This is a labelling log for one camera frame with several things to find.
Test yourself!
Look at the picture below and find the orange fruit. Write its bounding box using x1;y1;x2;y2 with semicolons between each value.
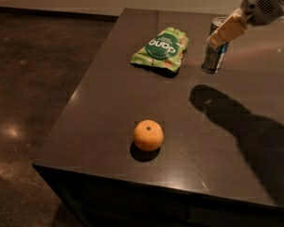
133;120;164;152

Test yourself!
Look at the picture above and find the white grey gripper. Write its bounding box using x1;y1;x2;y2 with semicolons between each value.
207;0;284;48

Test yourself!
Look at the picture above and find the silver blue redbull can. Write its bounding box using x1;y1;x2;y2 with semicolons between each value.
202;17;228;74

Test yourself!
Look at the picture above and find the dark table cabinet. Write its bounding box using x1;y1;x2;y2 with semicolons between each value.
33;165;284;227

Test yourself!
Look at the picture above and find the green snack bag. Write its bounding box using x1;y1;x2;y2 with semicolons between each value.
131;27;188;73

